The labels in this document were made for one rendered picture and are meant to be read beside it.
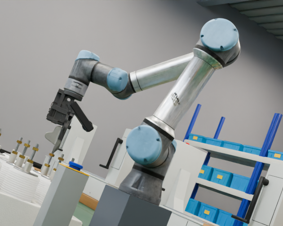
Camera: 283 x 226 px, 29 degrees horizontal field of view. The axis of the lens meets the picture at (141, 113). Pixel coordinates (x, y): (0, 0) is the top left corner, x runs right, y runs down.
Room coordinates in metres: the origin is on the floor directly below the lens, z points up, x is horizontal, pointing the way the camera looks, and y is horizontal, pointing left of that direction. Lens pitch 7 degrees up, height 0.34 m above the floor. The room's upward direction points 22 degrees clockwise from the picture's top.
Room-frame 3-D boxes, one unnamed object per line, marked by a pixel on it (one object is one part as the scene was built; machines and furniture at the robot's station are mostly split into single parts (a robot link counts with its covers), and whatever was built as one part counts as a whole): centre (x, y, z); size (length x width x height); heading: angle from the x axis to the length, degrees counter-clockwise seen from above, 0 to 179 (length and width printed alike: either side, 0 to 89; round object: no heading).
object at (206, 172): (8.34, -1.38, 0.89); 0.50 x 0.38 x 0.21; 120
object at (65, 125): (1.85, 0.22, 0.42); 0.05 x 0.02 x 0.09; 9
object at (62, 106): (1.87, 0.25, 0.48); 0.09 x 0.08 x 0.12; 99
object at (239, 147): (7.95, -1.59, 1.37); 0.50 x 0.38 x 0.11; 119
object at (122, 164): (5.81, 0.20, 0.45); 1.61 x 0.57 x 0.74; 30
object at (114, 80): (1.85, 0.14, 0.64); 0.11 x 0.11 x 0.08; 72
